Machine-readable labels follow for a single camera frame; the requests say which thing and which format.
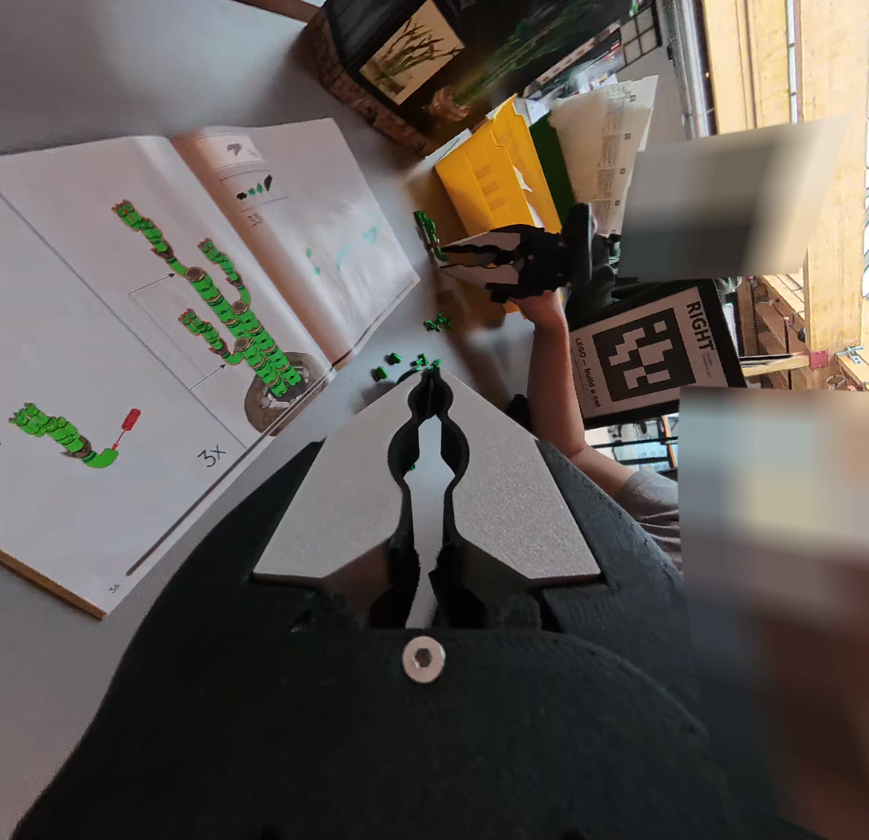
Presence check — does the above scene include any person's right forearm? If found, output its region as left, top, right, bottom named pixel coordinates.
left=526, top=290, right=683, bottom=573

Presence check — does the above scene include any yellow cardboard box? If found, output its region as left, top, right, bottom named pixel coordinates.
left=433, top=95, right=568, bottom=315

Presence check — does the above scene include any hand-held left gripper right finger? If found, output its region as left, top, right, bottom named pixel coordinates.
left=433, top=370, right=603, bottom=624

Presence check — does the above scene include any white printed paper bag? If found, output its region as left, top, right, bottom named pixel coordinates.
left=549, top=75, right=661, bottom=233

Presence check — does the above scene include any dark lego set box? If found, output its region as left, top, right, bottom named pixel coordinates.
left=304, top=0, right=663, bottom=157

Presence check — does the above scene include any lego instruction booklet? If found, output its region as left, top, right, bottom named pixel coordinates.
left=0, top=116, right=423, bottom=620

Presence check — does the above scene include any printed marker card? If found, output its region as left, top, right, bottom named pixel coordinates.
left=567, top=279, right=748, bottom=431

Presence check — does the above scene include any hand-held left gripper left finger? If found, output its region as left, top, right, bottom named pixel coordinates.
left=251, top=377, right=435, bottom=629

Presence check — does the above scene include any grey metal pipe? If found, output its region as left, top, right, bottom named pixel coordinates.
left=668, top=0, right=719, bottom=138

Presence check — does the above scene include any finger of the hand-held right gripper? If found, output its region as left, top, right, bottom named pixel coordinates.
left=438, top=227, right=529, bottom=261
left=440, top=262, right=525, bottom=293

